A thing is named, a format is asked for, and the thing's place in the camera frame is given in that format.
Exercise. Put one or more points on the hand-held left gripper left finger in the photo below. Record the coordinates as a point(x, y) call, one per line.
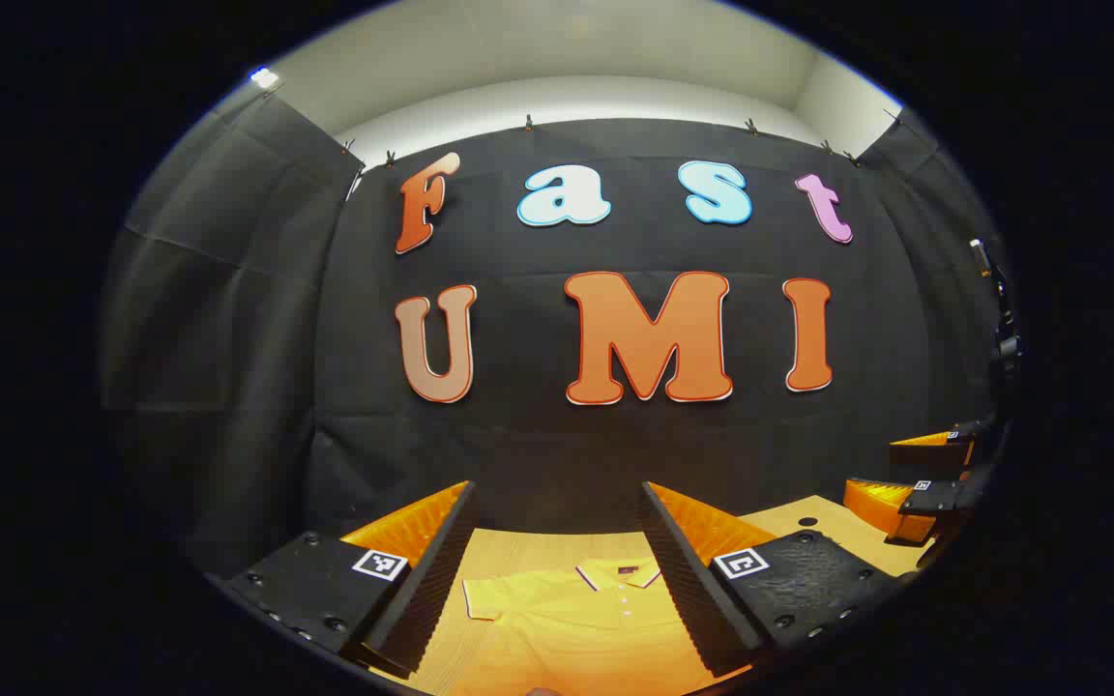
point(441, 561)

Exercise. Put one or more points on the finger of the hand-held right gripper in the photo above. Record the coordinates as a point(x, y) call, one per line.
point(934, 454)
point(881, 503)

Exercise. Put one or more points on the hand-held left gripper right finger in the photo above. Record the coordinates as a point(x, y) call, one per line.
point(683, 570)

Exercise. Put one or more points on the yellow T-shirt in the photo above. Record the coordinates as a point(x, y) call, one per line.
point(567, 619)

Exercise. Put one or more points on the white ceiling light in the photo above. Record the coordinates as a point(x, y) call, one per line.
point(264, 77)

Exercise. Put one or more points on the black backdrop cloth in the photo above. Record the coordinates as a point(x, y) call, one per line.
point(538, 445)

